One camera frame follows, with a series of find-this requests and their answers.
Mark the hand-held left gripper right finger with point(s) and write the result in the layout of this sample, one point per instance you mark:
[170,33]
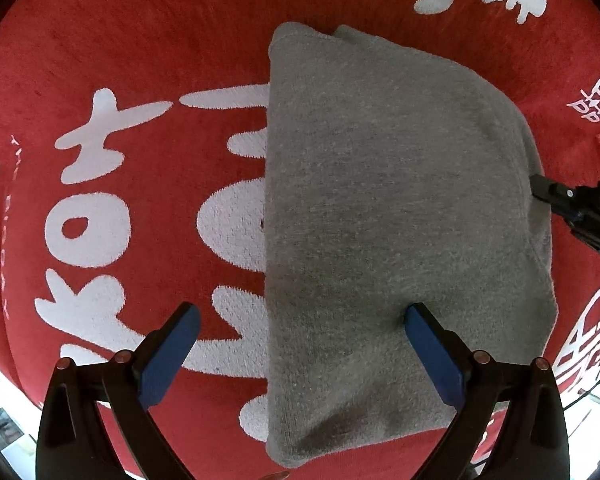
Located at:
[437,357]

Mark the red printed blanket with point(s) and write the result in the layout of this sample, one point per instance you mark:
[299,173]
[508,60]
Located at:
[130,160]

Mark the grey knit garment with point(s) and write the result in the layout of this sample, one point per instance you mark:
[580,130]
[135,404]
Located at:
[380,220]

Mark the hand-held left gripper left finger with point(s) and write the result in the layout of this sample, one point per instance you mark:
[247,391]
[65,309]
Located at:
[167,360]

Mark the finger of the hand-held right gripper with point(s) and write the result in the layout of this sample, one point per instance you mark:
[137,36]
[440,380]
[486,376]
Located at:
[550,189]

